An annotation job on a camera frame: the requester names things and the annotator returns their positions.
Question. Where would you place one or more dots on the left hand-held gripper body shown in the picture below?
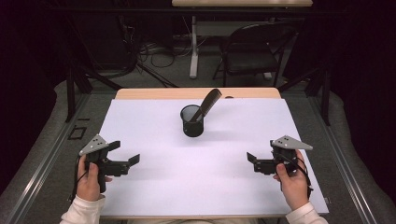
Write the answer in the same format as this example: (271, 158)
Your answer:
(93, 146)

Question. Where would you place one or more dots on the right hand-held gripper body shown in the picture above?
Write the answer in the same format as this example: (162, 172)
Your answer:
(289, 143)

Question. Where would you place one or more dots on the black mesh pen holder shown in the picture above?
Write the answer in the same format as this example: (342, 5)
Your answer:
(193, 129)

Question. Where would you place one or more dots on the black spatula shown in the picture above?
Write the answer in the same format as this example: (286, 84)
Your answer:
(210, 101)

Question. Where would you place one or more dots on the person's left hand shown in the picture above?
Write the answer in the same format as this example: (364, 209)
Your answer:
(87, 185)

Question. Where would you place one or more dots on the person's right hand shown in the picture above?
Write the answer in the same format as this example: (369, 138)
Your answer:
(295, 186)

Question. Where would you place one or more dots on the white table cover sheet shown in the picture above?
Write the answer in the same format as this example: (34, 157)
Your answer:
(202, 183)

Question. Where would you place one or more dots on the black metal stand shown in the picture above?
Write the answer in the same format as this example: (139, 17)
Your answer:
(325, 96)
(71, 93)

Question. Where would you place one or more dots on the black folding chair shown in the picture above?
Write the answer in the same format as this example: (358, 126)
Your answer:
(255, 59)

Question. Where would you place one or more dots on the white desk with wooden top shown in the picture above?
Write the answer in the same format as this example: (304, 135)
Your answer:
(241, 3)

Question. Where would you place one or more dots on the metal floor rail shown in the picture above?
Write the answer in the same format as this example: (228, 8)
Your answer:
(342, 161)
(46, 161)

